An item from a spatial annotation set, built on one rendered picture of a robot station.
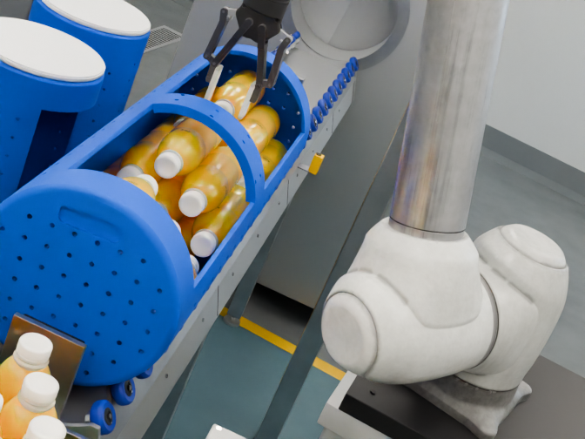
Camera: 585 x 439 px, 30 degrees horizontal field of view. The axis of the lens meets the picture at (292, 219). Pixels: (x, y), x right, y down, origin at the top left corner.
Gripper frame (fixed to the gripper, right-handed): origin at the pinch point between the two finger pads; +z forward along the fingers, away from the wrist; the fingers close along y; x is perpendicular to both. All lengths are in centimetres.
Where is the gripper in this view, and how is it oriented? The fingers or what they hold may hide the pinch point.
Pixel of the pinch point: (229, 94)
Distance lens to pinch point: 197.7
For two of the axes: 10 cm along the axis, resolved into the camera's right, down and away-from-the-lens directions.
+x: -2.0, 3.3, -9.2
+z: -3.7, 8.4, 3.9
